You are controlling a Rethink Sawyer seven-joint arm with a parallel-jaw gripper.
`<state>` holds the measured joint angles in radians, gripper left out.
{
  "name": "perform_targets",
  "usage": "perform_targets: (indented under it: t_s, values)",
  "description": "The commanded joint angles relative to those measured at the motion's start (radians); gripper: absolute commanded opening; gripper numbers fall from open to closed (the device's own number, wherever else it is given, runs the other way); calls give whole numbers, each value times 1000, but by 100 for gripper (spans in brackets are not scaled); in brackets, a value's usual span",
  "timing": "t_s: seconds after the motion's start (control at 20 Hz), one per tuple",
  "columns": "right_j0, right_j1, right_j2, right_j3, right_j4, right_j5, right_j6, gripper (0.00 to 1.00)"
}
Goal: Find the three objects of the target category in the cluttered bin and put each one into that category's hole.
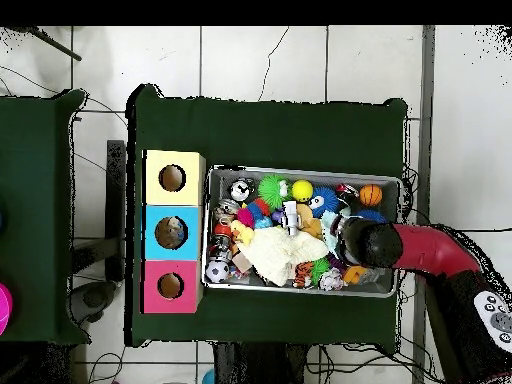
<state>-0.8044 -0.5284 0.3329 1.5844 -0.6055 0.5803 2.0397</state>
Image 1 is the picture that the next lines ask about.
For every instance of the cream waffle cloth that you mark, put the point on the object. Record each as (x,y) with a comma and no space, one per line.
(280,252)

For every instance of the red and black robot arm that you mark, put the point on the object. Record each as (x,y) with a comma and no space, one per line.
(436,250)

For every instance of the shallow clear mesh bin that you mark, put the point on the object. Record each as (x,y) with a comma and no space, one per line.
(391,276)

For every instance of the crushed silver soda can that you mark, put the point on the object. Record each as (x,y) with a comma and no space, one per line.
(240,190)

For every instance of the large green spiky ball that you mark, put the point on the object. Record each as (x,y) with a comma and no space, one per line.
(274,190)

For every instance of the grey metal toy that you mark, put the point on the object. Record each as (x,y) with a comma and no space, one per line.
(290,218)

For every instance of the yellow ball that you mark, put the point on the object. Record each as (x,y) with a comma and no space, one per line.
(302,190)

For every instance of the blue spiky ball with eyes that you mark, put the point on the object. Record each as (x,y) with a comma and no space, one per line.
(324,202)

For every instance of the black and white soccer ball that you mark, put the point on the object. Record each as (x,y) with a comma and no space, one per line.
(217,270)

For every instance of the dark green table cloth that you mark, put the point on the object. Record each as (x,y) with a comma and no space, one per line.
(264,136)

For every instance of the orange striped tiger toy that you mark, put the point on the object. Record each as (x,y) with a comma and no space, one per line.
(302,274)

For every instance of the orange basketball toy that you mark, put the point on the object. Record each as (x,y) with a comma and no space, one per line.
(370,195)

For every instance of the black flat panel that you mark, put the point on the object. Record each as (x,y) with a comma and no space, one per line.
(117,184)

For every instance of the blue round object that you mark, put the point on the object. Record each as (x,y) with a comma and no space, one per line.
(208,378)

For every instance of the grey stand base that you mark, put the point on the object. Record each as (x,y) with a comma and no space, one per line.
(92,298)

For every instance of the green cloth side table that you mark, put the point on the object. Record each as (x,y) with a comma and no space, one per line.
(36,216)

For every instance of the dark thin rod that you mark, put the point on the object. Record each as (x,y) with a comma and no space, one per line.
(52,44)

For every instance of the pink round object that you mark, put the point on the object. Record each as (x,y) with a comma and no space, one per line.
(3,308)

